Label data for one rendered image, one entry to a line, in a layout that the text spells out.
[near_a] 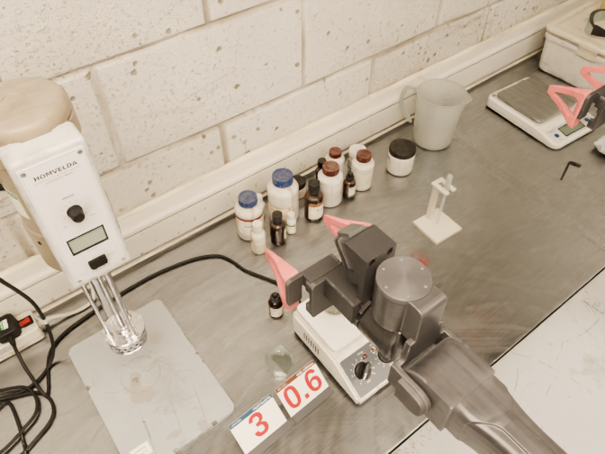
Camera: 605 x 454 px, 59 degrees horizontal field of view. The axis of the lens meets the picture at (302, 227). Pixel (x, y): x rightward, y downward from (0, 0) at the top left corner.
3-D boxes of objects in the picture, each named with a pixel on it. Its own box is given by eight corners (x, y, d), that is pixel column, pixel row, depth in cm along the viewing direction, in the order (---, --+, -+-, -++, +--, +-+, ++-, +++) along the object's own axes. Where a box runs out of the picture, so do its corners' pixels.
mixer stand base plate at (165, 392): (237, 410, 96) (237, 407, 95) (135, 482, 88) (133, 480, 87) (159, 299, 112) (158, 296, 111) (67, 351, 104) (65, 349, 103)
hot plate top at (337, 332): (384, 320, 99) (384, 317, 99) (334, 355, 94) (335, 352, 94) (343, 277, 106) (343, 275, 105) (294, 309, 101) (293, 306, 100)
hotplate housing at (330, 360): (410, 368, 101) (416, 348, 95) (357, 409, 96) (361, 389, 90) (335, 291, 113) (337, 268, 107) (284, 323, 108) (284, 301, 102)
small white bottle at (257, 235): (269, 246, 121) (267, 220, 115) (263, 257, 119) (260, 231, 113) (256, 241, 122) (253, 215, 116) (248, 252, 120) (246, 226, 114)
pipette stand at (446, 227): (461, 230, 124) (474, 190, 115) (436, 245, 121) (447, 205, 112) (437, 209, 129) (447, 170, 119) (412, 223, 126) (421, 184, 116)
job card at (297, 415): (334, 393, 98) (335, 383, 95) (296, 424, 94) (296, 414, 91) (311, 369, 101) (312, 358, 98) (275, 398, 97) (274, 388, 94)
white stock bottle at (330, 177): (344, 193, 133) (347, 160, 124) (338, 210, 129) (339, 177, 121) (320, 188, 134) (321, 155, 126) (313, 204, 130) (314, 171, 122)
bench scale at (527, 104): (554, 153, 143) (560, 139, 139) (482, 105, 157) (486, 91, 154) (598, 129, 150) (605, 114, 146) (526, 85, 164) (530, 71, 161)
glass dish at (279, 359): (299, 358, 103) (299, 352, 101) (285, 382, 99) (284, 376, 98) (275, 346, 104) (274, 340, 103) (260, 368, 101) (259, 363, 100)
